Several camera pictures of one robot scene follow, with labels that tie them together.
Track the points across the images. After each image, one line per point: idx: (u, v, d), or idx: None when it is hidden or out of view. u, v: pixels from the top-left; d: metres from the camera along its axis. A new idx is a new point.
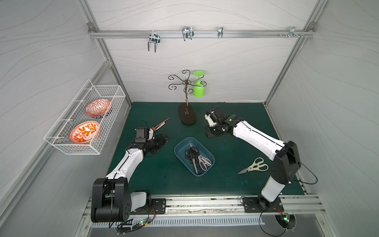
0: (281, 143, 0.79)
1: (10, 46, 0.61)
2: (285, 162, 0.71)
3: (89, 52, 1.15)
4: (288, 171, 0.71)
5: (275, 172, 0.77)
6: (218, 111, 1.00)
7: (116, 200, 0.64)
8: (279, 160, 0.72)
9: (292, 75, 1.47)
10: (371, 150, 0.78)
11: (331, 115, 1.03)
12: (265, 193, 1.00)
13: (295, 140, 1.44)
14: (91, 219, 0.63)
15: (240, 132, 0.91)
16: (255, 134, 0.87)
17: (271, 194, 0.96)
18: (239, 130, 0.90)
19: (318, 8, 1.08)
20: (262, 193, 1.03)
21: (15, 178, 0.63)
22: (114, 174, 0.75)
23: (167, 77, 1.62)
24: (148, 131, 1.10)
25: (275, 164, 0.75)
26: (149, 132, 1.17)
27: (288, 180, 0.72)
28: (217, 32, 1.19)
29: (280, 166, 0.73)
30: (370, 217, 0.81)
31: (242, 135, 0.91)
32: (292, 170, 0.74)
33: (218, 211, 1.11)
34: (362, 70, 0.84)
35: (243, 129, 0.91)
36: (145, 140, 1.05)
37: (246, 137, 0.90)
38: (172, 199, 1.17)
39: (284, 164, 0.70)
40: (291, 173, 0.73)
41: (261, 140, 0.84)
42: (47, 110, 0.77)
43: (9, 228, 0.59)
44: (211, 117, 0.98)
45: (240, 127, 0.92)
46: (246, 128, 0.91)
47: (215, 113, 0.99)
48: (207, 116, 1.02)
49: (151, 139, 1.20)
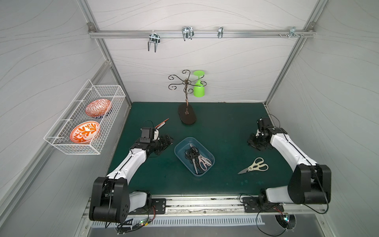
0: (312, 163, 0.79)
1: (10, 46, 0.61)
2: (304, 176, 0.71)
3: (89, 52, 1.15)
4: (305, 188, 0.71)
5: (293, 186, 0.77)
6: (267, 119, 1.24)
7: (115, 201, 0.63)
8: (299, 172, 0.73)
9: (292, 75, 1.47)
10: (371, 150, 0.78)
11: (331, 115, 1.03)
12: (269, 193, 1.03)
13: (295, 140, 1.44)
14: (89, 217, 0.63)
15: (277, 140, 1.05)
16: (289, 145, 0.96)
17: (274, 198, 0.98)
18: (276, 138, 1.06)
19: (318, 8, 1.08)
20: (266, 190, 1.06)
21: (15, 178, 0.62)
22: (115, 174, 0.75)
23: (167, 77, 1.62)
24: (154, 132, 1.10)
25: (295, 177, 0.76)
26: (156, 132, 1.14)
27: (302, 197, 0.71)
28: (217, 32, 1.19)
29: (298, 179, 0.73)
30: (369, 217, 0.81)
31: (279, 143, 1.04)
32: (313, 193, 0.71)
33: (218, 211, 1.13)
34: (362, 71, 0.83)
35: (282, 138, 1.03)
36: (150, 141, 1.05)
37: (281, 145, 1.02)
38: (172, 199, 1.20)
39: (302, 177, 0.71)
40: (310, 193, 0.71)
41: (292, 151, 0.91)
42: (47, 110, 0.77)
43: (9, 228, 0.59)
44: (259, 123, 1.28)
45: (279, 137, 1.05)
46: (284, 139, 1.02)
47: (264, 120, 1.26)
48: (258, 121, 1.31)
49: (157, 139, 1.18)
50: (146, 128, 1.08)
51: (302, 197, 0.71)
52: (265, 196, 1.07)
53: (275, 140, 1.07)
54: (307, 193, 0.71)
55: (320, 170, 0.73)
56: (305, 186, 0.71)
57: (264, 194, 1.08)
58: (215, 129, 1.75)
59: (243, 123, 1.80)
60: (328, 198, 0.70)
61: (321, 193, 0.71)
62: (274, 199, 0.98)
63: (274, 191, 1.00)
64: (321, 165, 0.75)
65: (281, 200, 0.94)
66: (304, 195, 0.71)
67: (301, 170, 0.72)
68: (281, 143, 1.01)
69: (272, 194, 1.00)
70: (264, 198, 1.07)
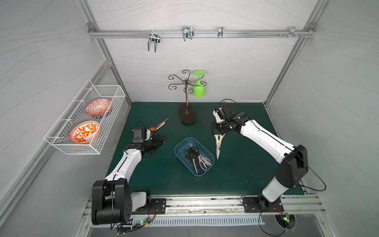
0: (290, 147, 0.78)
1: (10, 46, 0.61)
2: (293, 166, 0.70)
3: (89, 52, 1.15)
4: (295, 177, 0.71)
5: (281, 174, 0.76)
6: (227, 108, 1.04)
7: (116, 202, 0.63)
8: (286, 163, 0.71)
9: (292, 75, 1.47)
10: (372, 151, 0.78)
11: (331, 115, 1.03)
12: (267, 195, 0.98)
13: (296, 140, 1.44)
14: (92, 221, 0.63)
15: (247, 131, 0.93)
16: (263, 135, 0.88)
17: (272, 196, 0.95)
18: (245, 129, 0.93)
19: (318, 8, 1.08)
20: (263, 193, 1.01)
21: (16, 177, 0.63)
22: (113, 176, 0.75)
23: (167, 77, 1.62)
24: (145, 132, 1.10)
25: (282, 167, 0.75)
26: (147, 132, 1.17)
27: (293, 186, 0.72)
28: (217, 32, 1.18)
29: (287, 169, 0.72)
30: (369, 216, 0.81)
31: (250, 135, 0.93)
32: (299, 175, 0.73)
33: (218, 211, 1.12)
34: (363, 71, 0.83)
35: (251, 128, 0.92)
36: (143, 140, 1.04)
37: (253, 136, 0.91)
38: (172, 199, 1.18)
39: (292, 168, 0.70)
40: (298, 178, 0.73)
41: (270, 143, 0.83)
42: (47, 110, 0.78)
43: (9, 228, 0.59)
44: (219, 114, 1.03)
45: (248, 126, 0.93)
46: (254, 128, 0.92)
47: (224, 109, 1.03)
48: (215, 112, 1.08)
49: (149, 139, 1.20)
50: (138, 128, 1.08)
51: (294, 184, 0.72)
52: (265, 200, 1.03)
53: (246, 131, 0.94)
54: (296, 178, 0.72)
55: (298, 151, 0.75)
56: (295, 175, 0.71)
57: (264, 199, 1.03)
58: None
59: None
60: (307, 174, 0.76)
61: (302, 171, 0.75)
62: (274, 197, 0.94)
63: (268, 190, 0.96)
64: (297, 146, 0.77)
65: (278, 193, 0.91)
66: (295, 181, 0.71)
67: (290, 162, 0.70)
68: (254, 135, 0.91)
69: (270, 193, 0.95)
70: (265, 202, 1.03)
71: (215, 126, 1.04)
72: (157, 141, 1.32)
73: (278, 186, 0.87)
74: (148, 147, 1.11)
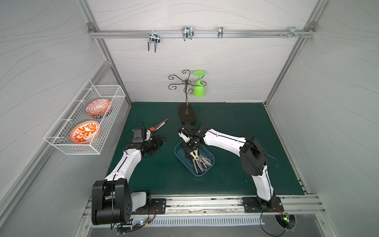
0: (243, 139, 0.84)
1: (10, 46, 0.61)
2: (250, 156, 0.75)
3: (89, 52, 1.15)
4: (258, 164, 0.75)
5: (246, 167, 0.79)
6: (189, 125, 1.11)
7: (116, 202, 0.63)
8: (244, 155, 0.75)
9: (292, 74, 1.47)
10: (371, 150, 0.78)
11: (331, 114, 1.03)
12: (261, 194, 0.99)
13: (296, 140, 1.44)
14: (92, 221, 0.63)
15: (208, 140, 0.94)
16: (221, 138, 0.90)
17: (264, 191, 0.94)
18: (206, 139, 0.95)
19: (318, 8, 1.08)
20: (258, 193, 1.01)
21: (15, 178, 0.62)
22: (113, 176, 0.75)
23: (167, 77, 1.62)
24: (145, 132, 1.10)
25: (244, 160, 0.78)
26: (147, 132, 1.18)
27: (260, 172, 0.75)
28: (217, 32, 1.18)
29: (247, 160, 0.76)
30: (369, 216, 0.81)
31: (211, 142, 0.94)
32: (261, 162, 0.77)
33: (218, 211, 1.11)
34: (363, 71, 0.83)
35: (210, 136, 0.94)
36: (143, 140, 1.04)
37: (213, 142, 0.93)
38: (172, 199, 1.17)
39: (249, 157, 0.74)
40: (262, 165, 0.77)
41: (225, 143, 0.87)
42: (47, 110, 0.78)
43: (9, 228, 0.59)
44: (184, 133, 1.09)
45: (208, 135, 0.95)
46: (212, 135, 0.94)
47: (186, 128, 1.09)
48: (181, 134, 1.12)
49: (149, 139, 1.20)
50: (138, 128, 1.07)
51: (260, 171, 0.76)
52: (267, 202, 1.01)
53: (208, 140, 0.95)
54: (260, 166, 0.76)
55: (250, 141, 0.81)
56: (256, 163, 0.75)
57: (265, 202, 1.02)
58: (215, 129, 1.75)
59: (243, 123, 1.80)
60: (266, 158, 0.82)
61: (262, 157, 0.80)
62: (266, 192, 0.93)
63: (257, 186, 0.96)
64: (247, 138, 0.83)
65: (264, 186, 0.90)
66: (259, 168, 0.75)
67: (245, 152, 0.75)
68: (214, 141, 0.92)
69: (260, 190, 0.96)
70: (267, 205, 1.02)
71: (187, 145, 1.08)
72: (157, 141, 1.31)
73: (258, 180, 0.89)
74: (148, 147, 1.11)
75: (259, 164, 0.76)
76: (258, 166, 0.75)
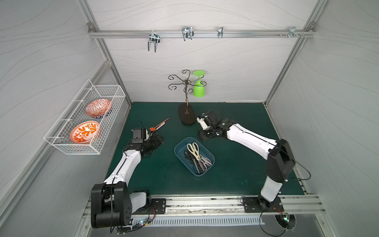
0: (273, 142, 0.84)
1: (10, 46, 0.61)
2: (278, 159, 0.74)
3: (89, 52, 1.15)
4: (284, 170, 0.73)
5: (271, 170, 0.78)
6: (212, 115, 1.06)
7: (116, 205, 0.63)
8: (272, 158, 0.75)
9: (292, 74, 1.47)
10: (371, 150, 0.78)
11: (331, 114, 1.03)
12: (265, 195, 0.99)
13: (296, 140, 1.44)
14: (92, 224, 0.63)
15: (233, 135, 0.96)
16: (247, 136, 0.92)
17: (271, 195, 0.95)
18: (231, 134, 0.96)
19: (318, 8, 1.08)
20: (261, 193, 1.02)
21: (15, 178, 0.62)
22: (112, 179, 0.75)
23: (167, 77, 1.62)
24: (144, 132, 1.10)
25: (270, 163, 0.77)
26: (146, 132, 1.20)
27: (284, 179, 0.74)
28: (217, 32, 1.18)
29: (274, 164, 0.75)
30: (368, 216, 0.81)
31: (236, 138, 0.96)
32: (288, 169, 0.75)
33: (218, 211, 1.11)
34: (363, 71, 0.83)
35: (236, 131, 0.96)
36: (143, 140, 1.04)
37: (238, 138, 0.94)
38: (172, 199, 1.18)
39: (277, 160, 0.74)
40: (288, 172, 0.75)
41: (255, 142, 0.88)
42: (47, 110, 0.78)
43: (9, 228, 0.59)
44: (205, 121, 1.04)
45: (233, 130, 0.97)
46: (239, 130, 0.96)
47: (209, 117, 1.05)
48: (200, 119, 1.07)
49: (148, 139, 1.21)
50: (137, 128, 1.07)
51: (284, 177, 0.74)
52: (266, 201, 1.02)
53: (231, 136, 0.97)
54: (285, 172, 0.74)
55: (281, 145, 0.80)
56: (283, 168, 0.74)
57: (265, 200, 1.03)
58: None
59: (243, 123, 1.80)
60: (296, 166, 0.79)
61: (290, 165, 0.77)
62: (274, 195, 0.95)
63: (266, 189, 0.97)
64: (280, 141, 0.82)
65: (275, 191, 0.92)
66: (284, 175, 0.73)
67: (273, 155, 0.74)
68: (240, 137, 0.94)
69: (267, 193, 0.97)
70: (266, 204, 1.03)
71: (204, 133, 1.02)
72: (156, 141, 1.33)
73: (273, 184, 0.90)
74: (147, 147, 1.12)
75: (284, 171, 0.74)
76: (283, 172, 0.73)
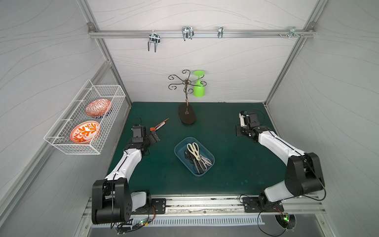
0: (300, 152, 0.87)
1: (9, 46, 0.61)
2: (297, 167, 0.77)
3: (89, 52, 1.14)
4: (301, 180, 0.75)
5: (290, 179, 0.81)
6: (253, 117, 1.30)
7: (117, 201, 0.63)
8: (291, 165, 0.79)
9: (292, 74, 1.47)
10: (371, 150, 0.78)
11: (331, 114, 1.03)
12: (268, 194, 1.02)
13: (296, 140, 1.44)
14: (92, 220, 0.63)
15: (264, 137, 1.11)
16: (277, 141, 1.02)
17: (275, 197, 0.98)
18: (262, 136, 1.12)
19: (318, 8, 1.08)
20: (265, 191, 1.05)
21: (15, 178, 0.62)
22: (113, 176, 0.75)
23: (167, 77, 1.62)
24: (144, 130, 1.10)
25: (291, 171, 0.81)
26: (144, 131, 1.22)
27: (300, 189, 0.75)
28: (217, 32, 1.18)
29: (293, 172, 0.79)
30: (369, 216, 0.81)
31: (266, 141, 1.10)
32: (309, 182, 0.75)
33: (218, 211, 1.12)
34: (364, 71, 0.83)
35: (267, 135, 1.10)
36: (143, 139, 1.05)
37: (267, 141, 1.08)
38: (172, 199, 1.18)
39: (295, 167, 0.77)
40: (308, 185, 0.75)
41: (281, 146, 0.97)
42: (47, 110, 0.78)
43: (9, 228, 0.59)
44: (246, 120, 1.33)
45: (265, 134, 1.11)
46: (270, 135, 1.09)
47: (250, 118, 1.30)
48: (242, 116, 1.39)
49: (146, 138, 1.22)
50: (137, 127, 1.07)
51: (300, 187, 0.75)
52: (265, 198, 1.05)
53: (262, 138, 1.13)
54: (304, 183, 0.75)
55: (309, 158, 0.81)
56: (300, 177, 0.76)
57: (264, 195, 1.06)
58: (216, 129, 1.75)
59: None
60: (323, 185, 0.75)
61: (314, 180, 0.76)
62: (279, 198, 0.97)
63: (274, 190, 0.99)
64: (310, 153, 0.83)
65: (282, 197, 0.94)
66: (301, 184, 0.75)
67: (292, 161, 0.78)
68: (269, 140, 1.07)
69: (273, 193, 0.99)
70: (264, 199, 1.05)
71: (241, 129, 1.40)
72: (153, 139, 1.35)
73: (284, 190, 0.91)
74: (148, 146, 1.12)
75: (303, 181, 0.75)
76: (300, 181, 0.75)
